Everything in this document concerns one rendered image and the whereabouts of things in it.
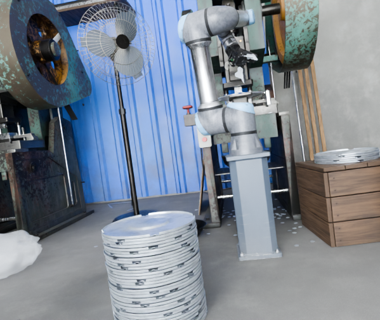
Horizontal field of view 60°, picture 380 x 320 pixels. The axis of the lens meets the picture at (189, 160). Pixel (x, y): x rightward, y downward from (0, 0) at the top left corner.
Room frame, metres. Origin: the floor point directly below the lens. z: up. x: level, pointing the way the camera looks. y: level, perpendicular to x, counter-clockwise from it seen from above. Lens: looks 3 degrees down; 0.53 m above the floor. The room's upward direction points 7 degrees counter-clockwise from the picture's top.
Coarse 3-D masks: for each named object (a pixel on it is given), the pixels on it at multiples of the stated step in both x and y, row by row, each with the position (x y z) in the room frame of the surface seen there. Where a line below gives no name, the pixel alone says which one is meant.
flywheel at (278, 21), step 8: (272, 0) 2.47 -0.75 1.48; (280, 0) 2.14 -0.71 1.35; (280, 8) 2.17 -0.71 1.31; (272, 16) 2.53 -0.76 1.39; (280, 16) 2.20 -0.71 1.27; (280, 24) 2.43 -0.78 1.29; (280, 32) 2.46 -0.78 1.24; (280, 40) 2.46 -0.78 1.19; (280, 48) 2.42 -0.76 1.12; (280, 56) 2.37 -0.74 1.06
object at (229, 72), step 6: (240, 36) 2.17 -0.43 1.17; (240, 42) 2.17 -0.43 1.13; (222, 48) 2.19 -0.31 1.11; (228, 66) 2.16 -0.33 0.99; (246, 66) 2.17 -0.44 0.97; (228, 72) 2.18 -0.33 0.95; (234, 72) 2.15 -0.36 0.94; (246, 72) 2.17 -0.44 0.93; (228, 78) 2.18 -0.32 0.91; (234, 78) 2.15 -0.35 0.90; (246, 78) 2.17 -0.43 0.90
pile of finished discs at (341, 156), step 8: (320, 152) 1.73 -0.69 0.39; (328, 152) 1.72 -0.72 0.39; (336, 152) 1.58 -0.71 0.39; (344, 152) 1.55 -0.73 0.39; (352, 152) 1.54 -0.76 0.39; (360, 152) 1.46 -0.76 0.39; (368, 152) 1.53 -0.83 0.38; (376, 152) 1.48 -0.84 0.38; (320, 160) 1.56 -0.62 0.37; (328, 160) 1.52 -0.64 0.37; (336, 160) 1.54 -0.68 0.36; (344, 160) 1.47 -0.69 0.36; (352, 160) 1.46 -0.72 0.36; (360, 160) 1.49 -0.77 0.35; (368, 160) 1.46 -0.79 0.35
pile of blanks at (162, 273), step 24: (120, 240) 0.91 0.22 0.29; (144, 240) 0.87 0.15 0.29; (168, 240) 0.89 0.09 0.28; (192, 240) 0.95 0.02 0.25; (120, 264) 0.91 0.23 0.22; (144, 264) 0.87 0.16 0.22; (168, 264) 0.89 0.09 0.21; (192, 264) 0.94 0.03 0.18; (120, 288) 0.91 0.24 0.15; (144, 288) 0.89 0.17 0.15; (168, 288) 0.88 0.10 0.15; (192, 288) 0.93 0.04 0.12; (120, 312) 0.91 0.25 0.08; (144, 312) 0.88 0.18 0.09; (168, 312) 0.88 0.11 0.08; (192, 312) 0.92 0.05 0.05
